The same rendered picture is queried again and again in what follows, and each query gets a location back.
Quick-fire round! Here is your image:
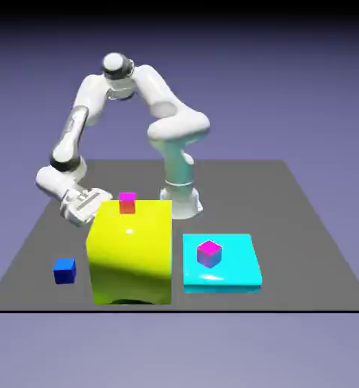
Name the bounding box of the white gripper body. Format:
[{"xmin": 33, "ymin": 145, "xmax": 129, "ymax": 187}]
[{"xmin": 66, "ymin": 187, "xmax": 113, "ymax": 227}]

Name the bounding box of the small magenta cube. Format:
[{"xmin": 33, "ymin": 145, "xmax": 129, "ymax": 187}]
[
  {"xmin": 196, "ymin": 239, "xmax": 223, "ymax": 270},
  {"xmin": 118, "ymin": 192, "xmax": 137, "ymax": 215}
]

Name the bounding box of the small blue cube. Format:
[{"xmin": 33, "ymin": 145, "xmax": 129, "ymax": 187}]
[{"xmin": 52, "ymin": 258, "xmax": 77, "ymax": 285}]

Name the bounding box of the large yellow box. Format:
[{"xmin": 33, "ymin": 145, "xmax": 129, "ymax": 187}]
[{"xmin": 86, "ymin": 199, "xmax": 173, "ymax": 306}]

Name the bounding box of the large cyan box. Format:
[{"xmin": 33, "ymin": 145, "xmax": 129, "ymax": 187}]
[{"xmin": 183, "ymin": 233, "xmax": 263, "ymax": 295}]

